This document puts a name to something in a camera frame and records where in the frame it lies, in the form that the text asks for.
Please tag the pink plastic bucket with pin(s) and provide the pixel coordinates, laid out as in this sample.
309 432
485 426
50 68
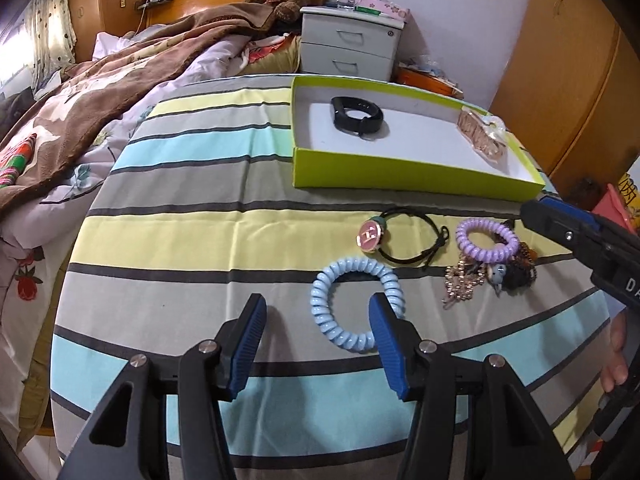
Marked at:
612 205

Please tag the brown fleece blanket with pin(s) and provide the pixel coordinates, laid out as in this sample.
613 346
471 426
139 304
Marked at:
125 75

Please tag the black smart band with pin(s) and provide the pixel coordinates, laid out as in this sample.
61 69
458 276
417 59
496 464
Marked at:
341 110

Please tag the red green striped cloth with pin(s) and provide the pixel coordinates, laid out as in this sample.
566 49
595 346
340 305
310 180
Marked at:
17 160

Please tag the orange box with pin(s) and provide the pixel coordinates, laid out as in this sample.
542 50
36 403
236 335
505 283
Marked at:
420 77

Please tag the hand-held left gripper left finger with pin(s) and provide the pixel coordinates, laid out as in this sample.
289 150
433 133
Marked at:
247 345

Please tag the green cardboard box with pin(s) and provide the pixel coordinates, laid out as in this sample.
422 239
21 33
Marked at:
425 145

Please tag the pink floral box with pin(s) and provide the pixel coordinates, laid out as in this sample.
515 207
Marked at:
382 7

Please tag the large wooden wardrobe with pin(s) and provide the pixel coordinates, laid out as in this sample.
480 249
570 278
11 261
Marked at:
565 60

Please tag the patterned curtain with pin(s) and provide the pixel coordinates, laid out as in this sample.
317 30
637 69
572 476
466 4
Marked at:
50 25

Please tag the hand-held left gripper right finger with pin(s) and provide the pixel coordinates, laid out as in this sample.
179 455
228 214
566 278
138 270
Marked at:
387 345

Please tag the white drawer nightstand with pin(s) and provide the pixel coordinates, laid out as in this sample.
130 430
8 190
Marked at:
350 35

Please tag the bear hair clip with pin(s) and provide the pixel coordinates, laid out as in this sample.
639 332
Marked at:
497 275

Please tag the yellow printed sign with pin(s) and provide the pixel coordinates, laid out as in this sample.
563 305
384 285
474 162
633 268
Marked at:
631 185

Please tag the yellow pillow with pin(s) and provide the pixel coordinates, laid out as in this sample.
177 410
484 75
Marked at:
275 60

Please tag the rose gold hair clip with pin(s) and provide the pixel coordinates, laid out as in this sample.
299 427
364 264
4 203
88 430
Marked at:
475 132

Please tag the person's right hand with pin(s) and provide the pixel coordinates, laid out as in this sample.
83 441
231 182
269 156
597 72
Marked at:
617 355

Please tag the floral white quilt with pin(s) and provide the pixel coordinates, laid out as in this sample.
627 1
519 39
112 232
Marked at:
25 280

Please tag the tall wooden cabinet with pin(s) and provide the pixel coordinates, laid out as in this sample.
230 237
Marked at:
110 0

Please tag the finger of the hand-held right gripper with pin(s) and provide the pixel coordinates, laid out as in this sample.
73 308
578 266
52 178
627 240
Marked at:
545 225
570 209

